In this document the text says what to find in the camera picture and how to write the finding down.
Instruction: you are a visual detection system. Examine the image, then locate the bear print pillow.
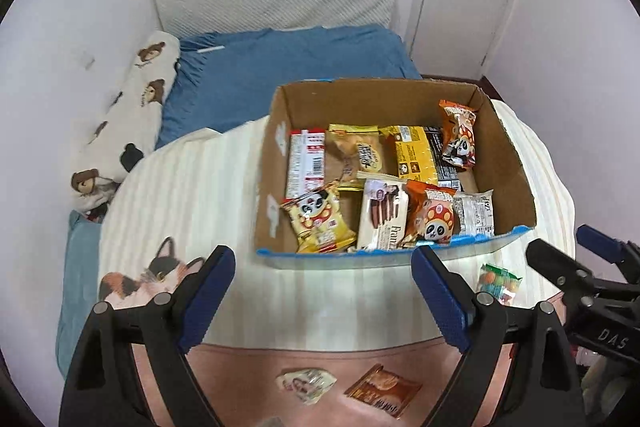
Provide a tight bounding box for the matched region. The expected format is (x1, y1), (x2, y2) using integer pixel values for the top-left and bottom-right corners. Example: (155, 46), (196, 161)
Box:
(70, 31), (182, 223)

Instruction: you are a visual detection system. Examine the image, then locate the grey white snack packet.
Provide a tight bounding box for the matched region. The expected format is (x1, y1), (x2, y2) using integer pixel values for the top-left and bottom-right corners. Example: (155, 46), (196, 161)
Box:
(452, 189), (496, 238)

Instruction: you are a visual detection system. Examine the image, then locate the red and white snack packet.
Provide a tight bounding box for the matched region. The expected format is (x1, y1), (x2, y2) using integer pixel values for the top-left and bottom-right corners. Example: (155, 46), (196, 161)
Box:
(285, 127), (328, 200)

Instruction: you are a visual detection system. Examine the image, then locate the white chocolate wafer packet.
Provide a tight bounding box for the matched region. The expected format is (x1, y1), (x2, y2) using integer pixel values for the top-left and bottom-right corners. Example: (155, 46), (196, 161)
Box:
(356, 172), (410, 253)

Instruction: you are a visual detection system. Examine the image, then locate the cardboard box with blue print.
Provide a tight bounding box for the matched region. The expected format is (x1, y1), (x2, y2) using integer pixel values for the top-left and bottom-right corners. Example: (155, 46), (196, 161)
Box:
(254, 78), (537, 269)

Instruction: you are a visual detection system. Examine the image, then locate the cat print blanket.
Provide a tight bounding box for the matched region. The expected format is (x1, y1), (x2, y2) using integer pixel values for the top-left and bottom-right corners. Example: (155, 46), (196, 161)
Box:
(97, 99), (576, 427)

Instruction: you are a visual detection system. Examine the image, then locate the small brown snack packet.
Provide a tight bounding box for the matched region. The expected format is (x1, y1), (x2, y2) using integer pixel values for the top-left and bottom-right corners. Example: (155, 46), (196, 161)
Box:
(344, 363), (422, 420)

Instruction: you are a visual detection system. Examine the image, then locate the orange panda snack packet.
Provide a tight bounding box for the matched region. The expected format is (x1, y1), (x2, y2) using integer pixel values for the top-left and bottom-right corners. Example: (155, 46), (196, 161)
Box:
(400, 179), (458, 248)

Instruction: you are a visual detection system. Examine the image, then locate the clear bag of colourful candies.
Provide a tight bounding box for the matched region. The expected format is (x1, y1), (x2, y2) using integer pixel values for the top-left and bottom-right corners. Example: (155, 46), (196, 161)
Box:
(475, 263), (522, 306)

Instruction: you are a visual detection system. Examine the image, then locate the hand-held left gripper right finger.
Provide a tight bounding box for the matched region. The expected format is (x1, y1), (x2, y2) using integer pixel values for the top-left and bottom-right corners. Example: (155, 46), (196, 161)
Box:
(411, 244), (586, 427)

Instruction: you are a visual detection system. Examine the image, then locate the large yellow black snack packet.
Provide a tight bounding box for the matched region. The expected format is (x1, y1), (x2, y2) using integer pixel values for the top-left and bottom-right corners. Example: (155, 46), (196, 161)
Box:
(378, 125), (463, 190)

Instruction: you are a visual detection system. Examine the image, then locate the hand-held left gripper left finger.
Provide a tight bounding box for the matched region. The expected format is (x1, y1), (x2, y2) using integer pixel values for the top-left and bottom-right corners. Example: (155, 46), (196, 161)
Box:
(59, 244), (237, 427)

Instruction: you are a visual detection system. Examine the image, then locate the light blue blanket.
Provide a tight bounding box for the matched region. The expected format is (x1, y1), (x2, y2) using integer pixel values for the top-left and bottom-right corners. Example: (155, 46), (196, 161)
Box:
(55, 209), (106, 380)

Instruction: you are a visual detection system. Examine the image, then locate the yellow clear snack packet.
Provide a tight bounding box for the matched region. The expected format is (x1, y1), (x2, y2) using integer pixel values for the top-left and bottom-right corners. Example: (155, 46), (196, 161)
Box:
(325, 123), (386, 190)

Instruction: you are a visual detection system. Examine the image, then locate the red panda snack packet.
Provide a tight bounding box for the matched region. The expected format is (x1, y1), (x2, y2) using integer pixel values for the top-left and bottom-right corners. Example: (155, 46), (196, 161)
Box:
(439, 99), (477, 170)

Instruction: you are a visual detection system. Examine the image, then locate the small white wrapped candy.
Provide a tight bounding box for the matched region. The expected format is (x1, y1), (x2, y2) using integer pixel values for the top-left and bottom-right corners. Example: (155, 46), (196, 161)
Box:
(276, 368), (337, 404)

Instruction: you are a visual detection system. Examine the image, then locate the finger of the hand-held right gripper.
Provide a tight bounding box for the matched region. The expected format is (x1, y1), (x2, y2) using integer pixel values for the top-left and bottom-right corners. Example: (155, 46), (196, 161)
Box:
(525, 238), (597, 295)
(576, 224), (640, 275)

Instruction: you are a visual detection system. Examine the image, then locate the yellow panda snack packet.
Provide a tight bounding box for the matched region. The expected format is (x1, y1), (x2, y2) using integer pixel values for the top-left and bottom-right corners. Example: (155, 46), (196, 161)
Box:
(280, 181), (357, 254)

